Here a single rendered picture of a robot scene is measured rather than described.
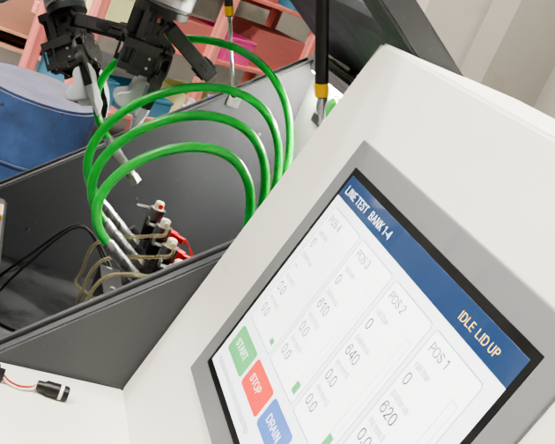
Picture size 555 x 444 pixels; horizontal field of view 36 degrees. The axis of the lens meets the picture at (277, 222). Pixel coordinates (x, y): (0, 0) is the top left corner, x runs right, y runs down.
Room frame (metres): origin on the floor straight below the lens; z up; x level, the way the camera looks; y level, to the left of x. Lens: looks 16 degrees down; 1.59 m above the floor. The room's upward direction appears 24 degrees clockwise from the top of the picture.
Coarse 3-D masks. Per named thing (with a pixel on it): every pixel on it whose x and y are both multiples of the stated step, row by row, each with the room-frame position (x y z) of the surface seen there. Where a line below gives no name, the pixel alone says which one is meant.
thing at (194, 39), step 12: (192, 36) 1.48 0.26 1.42; (204, 36) 1.49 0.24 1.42; (228, 48) 1.48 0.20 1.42; (240, 48) 1.48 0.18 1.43; (252, 60) 1.48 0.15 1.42; (108, 72) 1.48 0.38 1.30; (264, 72) 1.48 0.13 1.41; (276, 84) 1.48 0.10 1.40; (288, 108) 1.48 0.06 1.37; (96, 120) 1.48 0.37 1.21; (288, 120) 1.48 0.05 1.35; (108, 132) 1.49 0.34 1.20; (288, 132) 1.48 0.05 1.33; (288, 144) 1.48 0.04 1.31; (288, 156) 1.48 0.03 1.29
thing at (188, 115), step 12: (156, 120) 1.22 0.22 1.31; (168, 120) 1.23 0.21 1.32; (180, 120) 1.23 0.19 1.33; (192, 120) 1.24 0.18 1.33; (204, 120) 1.25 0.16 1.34; (216, 120) 1.25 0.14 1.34; (228, 120) 1.26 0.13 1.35; (132, 132) 1.21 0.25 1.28; (144, 132) 1.22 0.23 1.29; (252, 132) 1.28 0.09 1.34; (120, 144) 1.21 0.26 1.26; (108, 156) 1.20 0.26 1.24; (264, 156) 1.29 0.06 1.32; (96, 168) 1.20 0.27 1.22; (264, 168) 1.29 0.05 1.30; (96, 180) 1.20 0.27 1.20; (264, 180) 1.29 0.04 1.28; (264, 192) 1.30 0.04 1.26; (108, 228) 1.22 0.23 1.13; (120, 240) 1.23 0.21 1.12; (132, 252) 1.24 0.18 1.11
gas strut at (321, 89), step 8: (320, 0) 1.11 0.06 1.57; (328, 0) 1.11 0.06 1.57; (320, 8) 1.11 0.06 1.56; (328, 8) 1.11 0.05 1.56; (320, 16) 1.11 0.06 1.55; (328, 16) 1.12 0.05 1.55; (320, 24) 1.11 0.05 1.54; (328, 24) 1.12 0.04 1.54; (320, 32) 1.12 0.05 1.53; (328, 32) 1.12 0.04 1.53; (320, 40) 1.12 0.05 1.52; (328, 40) 1.12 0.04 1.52; (320, 48) 1.12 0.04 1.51; (328, 48) 1.13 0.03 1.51; (320, 56) 1.12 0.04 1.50; (328, 56) 1.13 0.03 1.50; (320, 64) 1.12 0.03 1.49; (328, 64) 1.13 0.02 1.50; (320, 72) 1.13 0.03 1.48; (328, 72) 1.13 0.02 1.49; (320, 80) 1.13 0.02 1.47; (328, 80) 1.14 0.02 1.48; (320, 88) 1.13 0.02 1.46; (328, 88) 1.14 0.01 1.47; (320, 96) 1.13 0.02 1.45; (320, 104) 1.14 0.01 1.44; (320, 112) 1.14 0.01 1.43; (320, 120) 1.14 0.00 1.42
